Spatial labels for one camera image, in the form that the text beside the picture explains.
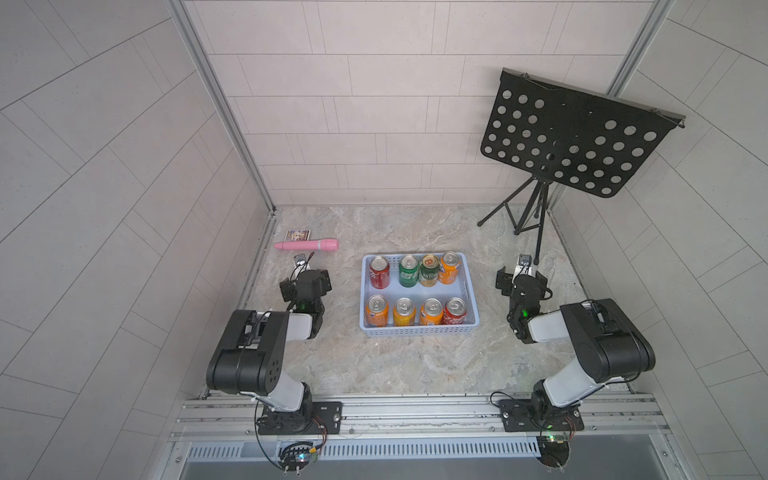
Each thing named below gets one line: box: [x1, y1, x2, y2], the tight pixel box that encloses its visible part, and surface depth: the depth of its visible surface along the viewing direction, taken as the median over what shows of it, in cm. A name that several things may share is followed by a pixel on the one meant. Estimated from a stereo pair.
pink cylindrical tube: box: [274, 239, 340, 251], surface depth 104 cm
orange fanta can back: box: [438, 251, 461, 285], surface depth 91 cm
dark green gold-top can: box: [419, 254, 440, 287], surface depth 91 cm
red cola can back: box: [370, 255, 391, 289], surface depth 90 cm
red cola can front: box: [441, 297, 467, 325], surface depth 80 cm
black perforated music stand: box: [477, 68, 685, 265], surface depth 77 cm
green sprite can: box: [399, 254, 420, 288], surface depth 91 cm
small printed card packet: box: [284, 229, 311, 241], surface depth 107 cm
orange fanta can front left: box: [365, 294, 389, 328], surface depth 82 cm
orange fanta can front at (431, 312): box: [419, 297, 444, 326], surface depth 80 cm
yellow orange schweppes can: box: [393, 297, 417, 327], surface depth 81 cm
